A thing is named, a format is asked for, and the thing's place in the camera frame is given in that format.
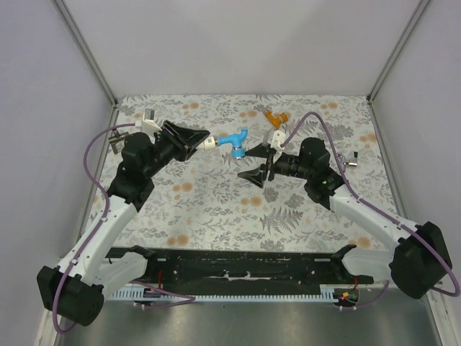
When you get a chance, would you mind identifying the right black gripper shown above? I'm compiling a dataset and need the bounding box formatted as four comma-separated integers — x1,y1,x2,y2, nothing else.
238,143,313,190

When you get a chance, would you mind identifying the floral patterned mat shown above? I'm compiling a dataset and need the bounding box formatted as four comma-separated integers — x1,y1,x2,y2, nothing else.
115,94,395,252

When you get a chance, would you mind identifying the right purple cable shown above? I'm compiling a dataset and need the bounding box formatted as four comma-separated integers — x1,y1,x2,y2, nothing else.
280,112,460,311

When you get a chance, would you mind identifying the orange plastic faucet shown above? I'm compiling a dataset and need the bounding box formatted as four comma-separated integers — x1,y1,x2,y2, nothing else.
264,110,288,130

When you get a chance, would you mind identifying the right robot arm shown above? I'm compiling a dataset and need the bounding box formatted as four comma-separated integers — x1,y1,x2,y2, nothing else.
238,138,452,299

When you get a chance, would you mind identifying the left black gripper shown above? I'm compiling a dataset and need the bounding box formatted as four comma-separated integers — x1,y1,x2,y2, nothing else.
143,120,210,178

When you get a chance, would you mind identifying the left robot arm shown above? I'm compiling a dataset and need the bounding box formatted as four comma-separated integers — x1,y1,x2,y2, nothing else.
37,120,210,334

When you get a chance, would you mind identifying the aluminium frame post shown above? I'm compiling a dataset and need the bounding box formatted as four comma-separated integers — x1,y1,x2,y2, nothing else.
367,0,432,104
51,0,118,108

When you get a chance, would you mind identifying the purple cable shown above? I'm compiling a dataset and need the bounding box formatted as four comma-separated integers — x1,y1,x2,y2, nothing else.
52,122,197,334
280,112,460,311

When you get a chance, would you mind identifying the white plastic elbow fitting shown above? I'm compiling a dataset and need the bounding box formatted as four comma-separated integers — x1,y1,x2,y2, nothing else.
197,136,218,151

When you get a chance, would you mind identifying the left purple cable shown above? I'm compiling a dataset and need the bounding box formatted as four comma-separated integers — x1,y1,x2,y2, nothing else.
52,122,197,334

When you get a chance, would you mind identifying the white slotted cable duct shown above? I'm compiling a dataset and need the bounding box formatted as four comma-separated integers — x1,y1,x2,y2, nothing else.
107,285,334,302

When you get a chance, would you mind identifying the small chrome faucet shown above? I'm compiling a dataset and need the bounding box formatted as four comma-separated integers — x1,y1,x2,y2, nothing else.
338,151,359,170

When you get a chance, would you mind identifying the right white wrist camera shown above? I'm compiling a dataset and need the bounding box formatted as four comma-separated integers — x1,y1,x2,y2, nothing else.
262,130,286,151

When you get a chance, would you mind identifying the left aluminium frame post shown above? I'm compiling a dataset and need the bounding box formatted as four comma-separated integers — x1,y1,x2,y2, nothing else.
51,0,118,108

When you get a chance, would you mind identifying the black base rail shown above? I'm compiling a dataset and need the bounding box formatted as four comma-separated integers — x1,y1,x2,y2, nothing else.
107,246,374,296

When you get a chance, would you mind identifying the dark metal faucet left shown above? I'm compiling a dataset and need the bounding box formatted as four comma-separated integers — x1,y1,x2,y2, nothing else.
108,129,130,154

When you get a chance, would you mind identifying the right aluminium frame post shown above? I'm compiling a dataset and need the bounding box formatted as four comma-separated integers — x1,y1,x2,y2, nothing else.
367,0,432,104

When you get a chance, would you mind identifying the blue plastic faucet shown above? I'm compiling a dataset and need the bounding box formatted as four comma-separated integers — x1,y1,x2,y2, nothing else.
217,128,248,159

